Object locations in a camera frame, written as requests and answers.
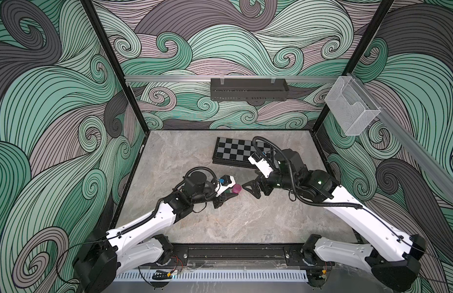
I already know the clear plastic wall bin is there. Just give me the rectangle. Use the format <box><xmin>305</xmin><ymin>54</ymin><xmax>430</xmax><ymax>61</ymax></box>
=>
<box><xmin>325</xmin><ymin>76</ymin><xmax>381</xmax><ymax>136</ymax></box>

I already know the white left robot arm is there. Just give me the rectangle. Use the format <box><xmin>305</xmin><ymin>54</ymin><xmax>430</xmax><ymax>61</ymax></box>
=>
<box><xmin>72</xmin><ymin>167</ymin><xmax>242</xmax><ymax>293</ymax></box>

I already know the black white chessboard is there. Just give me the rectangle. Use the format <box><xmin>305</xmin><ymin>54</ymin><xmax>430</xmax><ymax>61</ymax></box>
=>
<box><xmin>212</xmin><ymin>137</ymin><xmax>256</xmax><ymax>168</ymax></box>

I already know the purple paint jar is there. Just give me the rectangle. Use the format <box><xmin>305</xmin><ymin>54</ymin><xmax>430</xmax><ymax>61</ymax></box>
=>
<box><xmin>232</xmin><ymin>184</ymin><xmax>242</xmax><ymax>194</ymax></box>

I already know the white ventilated front strip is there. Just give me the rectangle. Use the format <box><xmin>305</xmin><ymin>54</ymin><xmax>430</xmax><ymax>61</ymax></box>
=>
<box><xmin>114</xmin><ymin>269</ymin><xmax>309</xmax><ymax>284</ymax></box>

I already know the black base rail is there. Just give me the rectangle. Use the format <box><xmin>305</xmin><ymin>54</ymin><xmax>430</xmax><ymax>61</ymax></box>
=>
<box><xmin>173</xmin><ymin>243</ymin><xmax>343</xmax><ymax>268</ymax></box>

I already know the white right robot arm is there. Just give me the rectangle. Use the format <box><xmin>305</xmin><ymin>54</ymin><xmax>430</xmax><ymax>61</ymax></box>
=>
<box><xmin>243</xmin><ymin>149</ymin><xmax>426</xmax><ymax>292</ymax></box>

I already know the black wall shelf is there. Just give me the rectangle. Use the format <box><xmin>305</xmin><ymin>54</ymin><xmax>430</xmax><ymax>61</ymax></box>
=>
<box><xmin>210</xmin><ymin>78</ymin><xmax>290</xmax><ymax>105</ymax></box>

